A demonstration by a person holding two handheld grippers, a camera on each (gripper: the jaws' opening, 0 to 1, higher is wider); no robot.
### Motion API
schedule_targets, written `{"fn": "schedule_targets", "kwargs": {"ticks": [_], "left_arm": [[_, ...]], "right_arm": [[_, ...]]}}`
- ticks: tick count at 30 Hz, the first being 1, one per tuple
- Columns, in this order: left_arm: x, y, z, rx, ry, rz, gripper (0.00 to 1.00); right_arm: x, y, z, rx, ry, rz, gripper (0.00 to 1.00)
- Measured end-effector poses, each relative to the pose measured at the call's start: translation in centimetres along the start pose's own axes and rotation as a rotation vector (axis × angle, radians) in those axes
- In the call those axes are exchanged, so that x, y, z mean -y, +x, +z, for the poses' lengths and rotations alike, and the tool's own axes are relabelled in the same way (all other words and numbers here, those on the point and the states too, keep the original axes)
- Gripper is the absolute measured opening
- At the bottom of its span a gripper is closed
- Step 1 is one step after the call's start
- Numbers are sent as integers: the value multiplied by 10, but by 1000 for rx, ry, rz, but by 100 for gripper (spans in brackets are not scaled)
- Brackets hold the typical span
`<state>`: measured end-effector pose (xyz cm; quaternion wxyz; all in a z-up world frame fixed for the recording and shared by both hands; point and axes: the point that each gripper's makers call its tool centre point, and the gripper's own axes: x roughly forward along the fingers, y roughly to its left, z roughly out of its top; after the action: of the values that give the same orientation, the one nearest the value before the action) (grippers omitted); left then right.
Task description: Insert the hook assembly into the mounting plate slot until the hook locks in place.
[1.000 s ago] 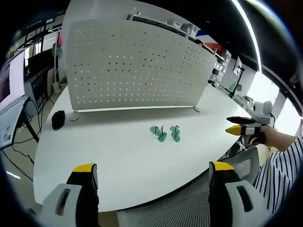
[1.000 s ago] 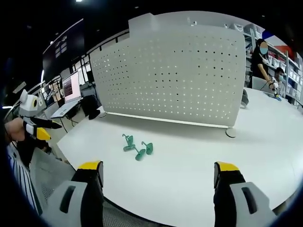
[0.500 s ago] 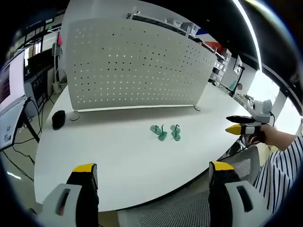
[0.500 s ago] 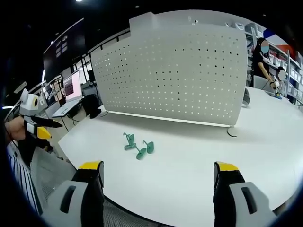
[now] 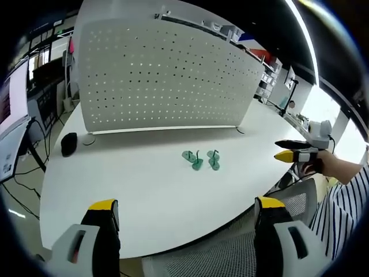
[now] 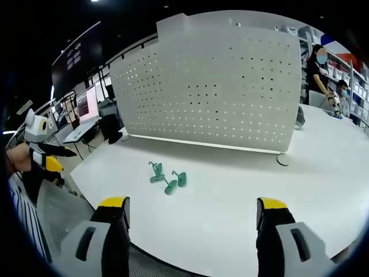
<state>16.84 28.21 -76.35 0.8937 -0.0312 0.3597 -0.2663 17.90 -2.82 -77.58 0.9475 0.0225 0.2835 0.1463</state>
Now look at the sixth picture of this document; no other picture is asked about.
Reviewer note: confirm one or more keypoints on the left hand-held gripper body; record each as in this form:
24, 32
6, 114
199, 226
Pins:
36, 128

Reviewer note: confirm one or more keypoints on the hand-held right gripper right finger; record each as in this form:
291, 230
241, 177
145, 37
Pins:
288, 248

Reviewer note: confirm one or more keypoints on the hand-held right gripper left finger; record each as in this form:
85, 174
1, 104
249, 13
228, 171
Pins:
95, 248

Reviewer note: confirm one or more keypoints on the green hook assembly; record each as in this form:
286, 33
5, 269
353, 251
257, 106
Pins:
170, 186
157, 173
181, 178

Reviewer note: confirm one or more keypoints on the white perforated mounting plate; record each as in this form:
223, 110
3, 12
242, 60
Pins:
207, 86

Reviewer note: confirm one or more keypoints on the person's left hand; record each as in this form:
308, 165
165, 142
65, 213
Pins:
20, 158

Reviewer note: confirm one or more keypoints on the open silver laptop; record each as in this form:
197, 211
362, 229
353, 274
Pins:
86, 115

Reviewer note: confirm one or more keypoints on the grey mesh chair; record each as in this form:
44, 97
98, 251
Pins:
57, 213

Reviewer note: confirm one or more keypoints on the person's striped shirt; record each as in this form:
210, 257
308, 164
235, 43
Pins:
27, 210

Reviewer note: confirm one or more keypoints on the black bag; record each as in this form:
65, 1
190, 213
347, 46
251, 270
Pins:
112, 128

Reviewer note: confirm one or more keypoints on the grey chair back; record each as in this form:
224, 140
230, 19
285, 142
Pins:
300, 116

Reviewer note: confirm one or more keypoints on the shelves with white bins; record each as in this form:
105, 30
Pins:
354, 83

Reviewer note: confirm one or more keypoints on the large dark wall screen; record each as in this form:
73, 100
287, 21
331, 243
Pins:
78, 54

